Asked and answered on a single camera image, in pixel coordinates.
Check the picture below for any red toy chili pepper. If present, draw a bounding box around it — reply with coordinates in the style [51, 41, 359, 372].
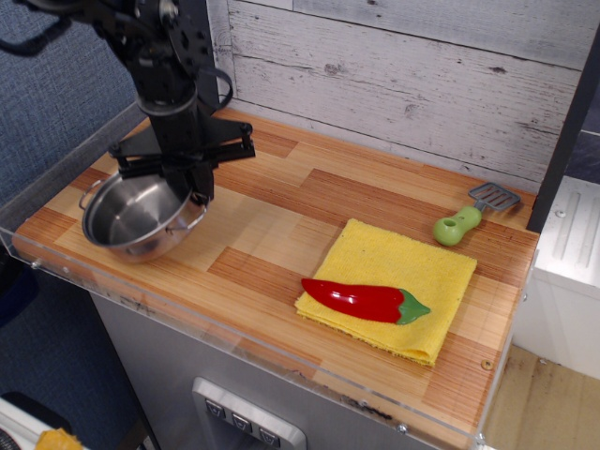
[301, 278, 431, 325]

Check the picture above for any silver dispenser panel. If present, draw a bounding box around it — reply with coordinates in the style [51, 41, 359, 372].
[192, 377, 308, 449]

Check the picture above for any silver steel pot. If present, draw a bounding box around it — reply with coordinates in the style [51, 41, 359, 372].
[79, 172, 210, 263]

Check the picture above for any yellow folded cloth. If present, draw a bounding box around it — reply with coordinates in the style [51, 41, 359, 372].
[295, 219, 477, 367]

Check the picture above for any grey toy fridge cabinet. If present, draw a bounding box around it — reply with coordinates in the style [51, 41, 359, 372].
[93, 295, 475, 449]

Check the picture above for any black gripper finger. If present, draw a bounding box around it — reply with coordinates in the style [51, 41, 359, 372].
[189, 162, 214, 204]
[163, 171, 191, 206]

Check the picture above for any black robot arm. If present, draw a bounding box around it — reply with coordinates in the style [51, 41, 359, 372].
[1, 1, 255, 204]

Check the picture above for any green handled toy spatula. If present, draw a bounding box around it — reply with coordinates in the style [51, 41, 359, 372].
[433, 182, 521, 247]

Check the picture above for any white side cabinet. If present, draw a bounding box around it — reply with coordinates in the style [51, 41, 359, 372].
[513, 176, 599, 379]

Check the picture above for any clear acrylic guard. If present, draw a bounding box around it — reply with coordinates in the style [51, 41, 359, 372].
[0, 69, 540, 450]

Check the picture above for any dark right vertical post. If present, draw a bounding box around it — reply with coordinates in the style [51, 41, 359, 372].
[527, 29, 599, 233]

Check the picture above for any yellow object bottom left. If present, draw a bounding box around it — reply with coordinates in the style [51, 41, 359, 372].
[35, 428, 83, 450]

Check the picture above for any dark grey vertical post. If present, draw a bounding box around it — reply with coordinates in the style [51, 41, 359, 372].
[188, 0, 219, 113]

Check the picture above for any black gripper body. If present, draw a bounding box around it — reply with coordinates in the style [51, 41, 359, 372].
[109, 105, 255, 178]

